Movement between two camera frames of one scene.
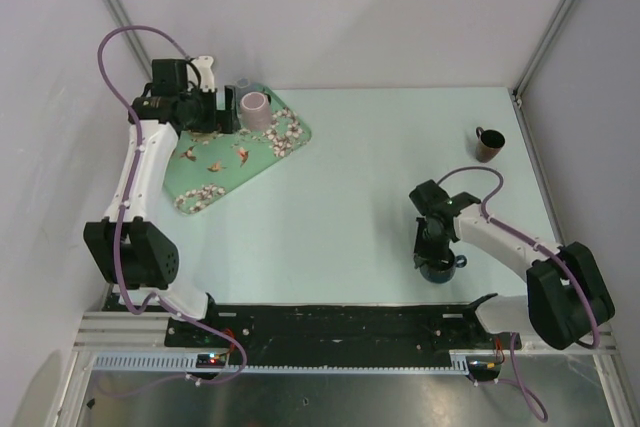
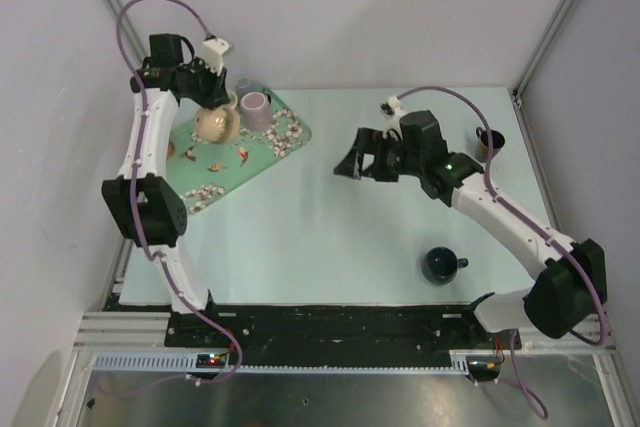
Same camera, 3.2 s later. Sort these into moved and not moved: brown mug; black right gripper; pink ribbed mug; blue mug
Moved: black right gripper
Not moved: blue mug; pink ribbed mug; brown mug
